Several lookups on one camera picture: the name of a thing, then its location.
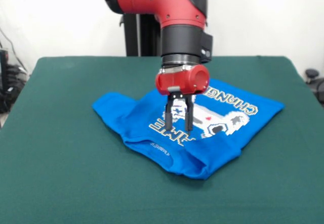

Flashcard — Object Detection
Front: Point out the blue shirt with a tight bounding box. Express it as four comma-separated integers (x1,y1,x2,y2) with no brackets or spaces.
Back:
91,78,286,181

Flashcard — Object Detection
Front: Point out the grey office chair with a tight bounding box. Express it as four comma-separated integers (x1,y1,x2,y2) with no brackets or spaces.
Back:
305,68,324,105

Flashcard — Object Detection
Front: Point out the black cable clutter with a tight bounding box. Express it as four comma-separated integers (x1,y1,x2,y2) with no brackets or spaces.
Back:
0,64,29,114

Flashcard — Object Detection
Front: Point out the dark green table cloth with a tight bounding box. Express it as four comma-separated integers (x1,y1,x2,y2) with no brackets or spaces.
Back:
0,56,324,224

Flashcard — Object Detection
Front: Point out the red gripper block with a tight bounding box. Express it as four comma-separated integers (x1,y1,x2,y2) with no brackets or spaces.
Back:
155,64,211,133

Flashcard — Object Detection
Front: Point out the black box with red mark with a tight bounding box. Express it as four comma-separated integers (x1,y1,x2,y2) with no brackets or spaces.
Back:
0,49,10,93

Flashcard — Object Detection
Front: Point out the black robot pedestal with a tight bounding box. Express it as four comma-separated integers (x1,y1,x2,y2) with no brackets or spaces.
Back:
118,0,220,57

